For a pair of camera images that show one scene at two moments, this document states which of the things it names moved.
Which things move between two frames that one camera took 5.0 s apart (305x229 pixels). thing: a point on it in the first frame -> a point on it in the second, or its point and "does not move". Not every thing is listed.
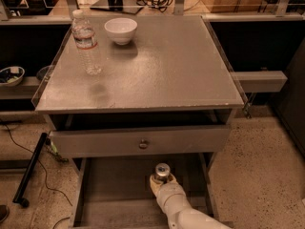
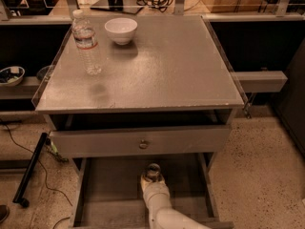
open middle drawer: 114,192 does not move
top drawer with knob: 139,141 does not move
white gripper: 167,190 -> 154,189
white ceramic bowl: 121,30 does not move
